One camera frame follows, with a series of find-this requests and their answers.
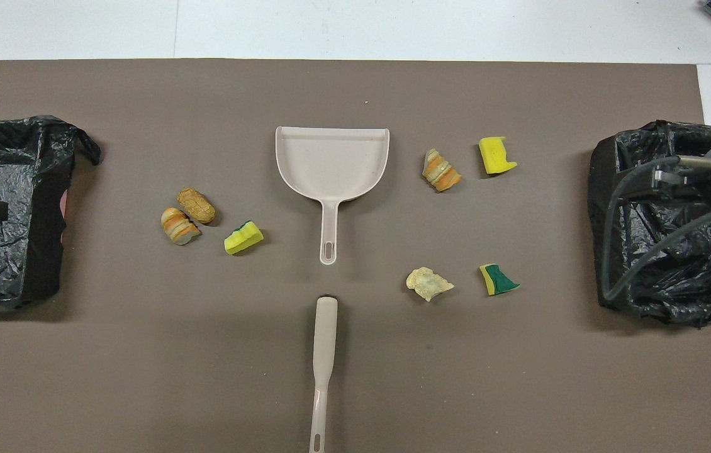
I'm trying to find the small striped bread roll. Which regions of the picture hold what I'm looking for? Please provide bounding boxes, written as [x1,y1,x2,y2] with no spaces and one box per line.
[160,207,202,246]

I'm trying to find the brown bread bun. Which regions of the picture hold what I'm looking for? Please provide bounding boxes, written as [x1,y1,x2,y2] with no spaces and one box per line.
[177,187,216,225]

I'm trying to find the wavy yellow green sponge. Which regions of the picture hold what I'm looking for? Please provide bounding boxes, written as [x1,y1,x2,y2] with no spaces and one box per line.
[224,220,264,255]

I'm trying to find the beige plastic dustpan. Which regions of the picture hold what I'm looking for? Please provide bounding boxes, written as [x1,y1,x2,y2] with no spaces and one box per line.
[275,126,390,266]

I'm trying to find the notched yellow sponge piece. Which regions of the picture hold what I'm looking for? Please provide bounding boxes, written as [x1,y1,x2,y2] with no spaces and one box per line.
[479,137,518,175]

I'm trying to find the green yellow sponge wedge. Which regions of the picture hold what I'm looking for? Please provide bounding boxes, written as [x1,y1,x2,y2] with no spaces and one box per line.
[479,264,520,296]

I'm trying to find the striped croissant bread piece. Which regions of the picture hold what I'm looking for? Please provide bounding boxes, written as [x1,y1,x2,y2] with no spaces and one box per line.
[422,148,462,193]

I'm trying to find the pale crumpled bread piece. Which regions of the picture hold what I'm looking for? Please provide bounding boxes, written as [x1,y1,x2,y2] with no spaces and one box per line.
[406,267,455,302]

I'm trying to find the brown table mat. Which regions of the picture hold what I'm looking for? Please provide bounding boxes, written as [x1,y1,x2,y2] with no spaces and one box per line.
[0,59,711,453]

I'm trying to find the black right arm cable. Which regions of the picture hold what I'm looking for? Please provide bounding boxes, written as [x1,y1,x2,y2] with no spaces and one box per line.
[601,155,711,303]

